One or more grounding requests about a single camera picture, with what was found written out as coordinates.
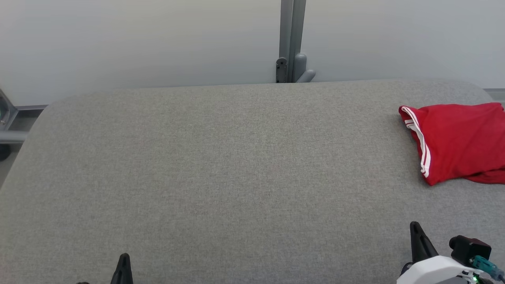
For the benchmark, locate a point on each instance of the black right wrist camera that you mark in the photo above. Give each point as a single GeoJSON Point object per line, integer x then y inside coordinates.
{"type": "Point", "coordinates": [469, 248]}

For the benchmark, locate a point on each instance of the red shorts with white stripe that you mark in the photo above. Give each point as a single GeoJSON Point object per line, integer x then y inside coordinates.
{"type": "Point", "coordinates": [491, 178]}

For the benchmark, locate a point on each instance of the red jersey with white sleeves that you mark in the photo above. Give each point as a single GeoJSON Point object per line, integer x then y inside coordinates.
{"type": "Point", "coordinates": [457, 138]}

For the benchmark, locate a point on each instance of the grey metal post with bracket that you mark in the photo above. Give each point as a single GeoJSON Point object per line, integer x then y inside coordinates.
{"type": "Point", "coordinates": [291, 35]}

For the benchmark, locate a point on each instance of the right wrist teal connector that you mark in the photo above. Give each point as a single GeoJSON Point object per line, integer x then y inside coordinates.
{"type": "Point", "coordinates": [487, 267]}

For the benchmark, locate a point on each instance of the grey metal corner frame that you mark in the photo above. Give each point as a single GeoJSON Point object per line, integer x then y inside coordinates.
{"type": "Point", "coordinates": [8, 136]}

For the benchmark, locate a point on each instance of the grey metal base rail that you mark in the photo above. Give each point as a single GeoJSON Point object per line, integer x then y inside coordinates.
{"type": "Point", "coordinates": [496, 94]}

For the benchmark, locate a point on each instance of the grey fabric sofa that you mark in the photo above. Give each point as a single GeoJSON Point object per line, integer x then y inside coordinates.
{"type": "Point", "coordinates": [236, 177]}

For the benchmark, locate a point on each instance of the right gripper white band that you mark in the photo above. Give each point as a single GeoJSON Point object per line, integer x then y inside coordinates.
{"type": "Point", "coordinates": [438, 272]}

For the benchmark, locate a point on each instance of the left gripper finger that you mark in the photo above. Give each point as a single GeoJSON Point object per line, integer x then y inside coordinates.
{"type": "Point", "coordinates": [122, 272]}

